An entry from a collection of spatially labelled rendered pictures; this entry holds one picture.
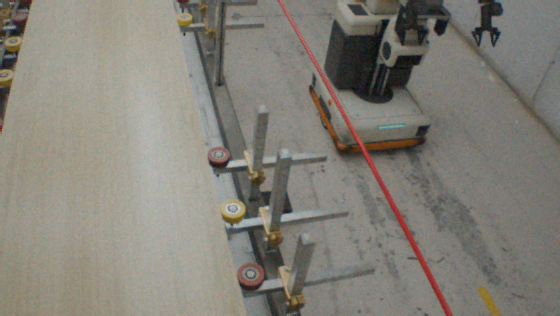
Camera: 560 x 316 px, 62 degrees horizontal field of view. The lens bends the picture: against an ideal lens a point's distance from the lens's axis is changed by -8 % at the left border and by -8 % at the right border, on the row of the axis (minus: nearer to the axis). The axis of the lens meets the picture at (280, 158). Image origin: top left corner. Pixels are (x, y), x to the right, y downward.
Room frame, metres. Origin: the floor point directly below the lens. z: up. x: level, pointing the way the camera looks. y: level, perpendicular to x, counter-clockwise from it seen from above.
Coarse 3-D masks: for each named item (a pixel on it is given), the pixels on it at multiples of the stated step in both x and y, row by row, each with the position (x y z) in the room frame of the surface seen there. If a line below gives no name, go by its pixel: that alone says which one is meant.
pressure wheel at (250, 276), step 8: (248, 264) 0.83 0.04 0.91; (256, 264) 0.83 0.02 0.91; (240, 272) 0.79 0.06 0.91; (248, 272) 0.80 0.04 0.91; (256, 272) 0.80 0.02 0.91; (240, 280) 0.77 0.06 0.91; (248, 280) 0.77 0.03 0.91; (256, 280) 0.78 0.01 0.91; (248, 288) 0.76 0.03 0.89; (256, 288) 0.76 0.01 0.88
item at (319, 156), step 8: (312, 152) 1.41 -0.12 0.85; (320, 152) 1.41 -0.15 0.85; (240, 160) 1.30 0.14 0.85; (264, 160) 1.32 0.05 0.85; (272, 160) 1.33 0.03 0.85; (296, 160) 1.35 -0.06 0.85; (304, 160) 1.37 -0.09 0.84; (312, 160) 1.38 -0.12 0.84; (320, 160) 1.39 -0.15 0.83; (216, 168) 1.24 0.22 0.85; (224, 168) 1.25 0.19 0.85; (232, 168) 1.27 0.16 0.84; (240, 168) 1.28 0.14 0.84
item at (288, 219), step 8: (328, 208) 1.17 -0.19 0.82; (336, 208) 1.17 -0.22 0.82; (344, 208) 1.18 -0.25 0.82; (288, 216) 1.10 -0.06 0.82; (296, 216) 1.11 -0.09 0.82; (304, 216) 1.11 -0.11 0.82; (312, 216) 1.12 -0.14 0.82; (320, 216) 1.13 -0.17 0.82; (328, 216) 1.14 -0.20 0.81; (336, 216) 1.15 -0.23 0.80; (344, 216) 1.16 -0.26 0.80; (240, 224) 1.04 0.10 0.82; (248, 224) 1.04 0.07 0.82; (256, 224) 1.05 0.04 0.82; (280, 224) 1.08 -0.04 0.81; (288, 224) 1.09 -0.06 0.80; (296, 224) 1.10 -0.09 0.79; (232, 232) 1.01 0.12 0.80; (240, 232) 1.02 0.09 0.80
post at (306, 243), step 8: (304, 240) 0.79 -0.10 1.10; (312, 240) 0.80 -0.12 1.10; (296, 248) 0.81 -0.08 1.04; (304, 248) 0.79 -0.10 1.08; (312, 248) 0.79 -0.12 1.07; (296, 256) 0.80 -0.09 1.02; (304, 256) 0.79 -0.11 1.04; (296, 264) 0.79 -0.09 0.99; (304, 264) 0.79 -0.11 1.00; (296, 272) 0.78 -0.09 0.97; (304, 272) 0.79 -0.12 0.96; (288, 280) 0.81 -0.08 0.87; (296, 280) 0.79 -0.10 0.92; (304, 280) 0.80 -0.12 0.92; (288, 288) 0.80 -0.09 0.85; (296, 288) 0.79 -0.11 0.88; (288, 312) 0.79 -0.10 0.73
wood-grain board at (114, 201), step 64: (64, 0) 2.24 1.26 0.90; (128, 0) 2.31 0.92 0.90; (64, 64) 1.67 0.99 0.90; (128, 64) 1.73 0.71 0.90; (64, 128) 1.27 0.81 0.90; (128, 128) 1.33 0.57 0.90; (192, 128) 1.38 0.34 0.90; (0, 192) 0.93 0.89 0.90; (64, 192) 0.98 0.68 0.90; (128, 192) 1.03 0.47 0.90; (192, 192) 1.07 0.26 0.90; (0, 256) 0.69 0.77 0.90; (64, 256) 0.74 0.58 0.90; (128, 256) 0.78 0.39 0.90; (192, 256) 0.83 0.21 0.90
